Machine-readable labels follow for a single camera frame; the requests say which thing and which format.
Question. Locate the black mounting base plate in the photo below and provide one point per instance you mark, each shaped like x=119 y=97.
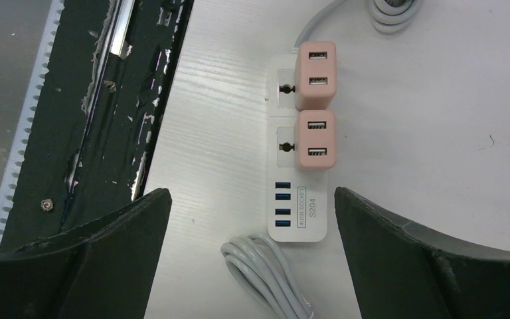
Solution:
x=98 y=116

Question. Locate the grey near strip cable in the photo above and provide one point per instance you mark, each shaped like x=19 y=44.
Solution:
x=387 y=17

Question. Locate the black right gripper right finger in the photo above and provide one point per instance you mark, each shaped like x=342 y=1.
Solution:
x=402 y=269

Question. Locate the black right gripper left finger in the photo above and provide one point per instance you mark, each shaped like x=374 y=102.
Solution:
x=101 y=269

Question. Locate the white power strip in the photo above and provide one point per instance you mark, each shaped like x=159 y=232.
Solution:
x=297 y=200

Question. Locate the white slotted cable duct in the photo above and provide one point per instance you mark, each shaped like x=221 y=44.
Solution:
x=27 y=34

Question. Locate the pink adapter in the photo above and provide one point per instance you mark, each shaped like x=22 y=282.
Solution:
x=315 y=75
x=315 y=140

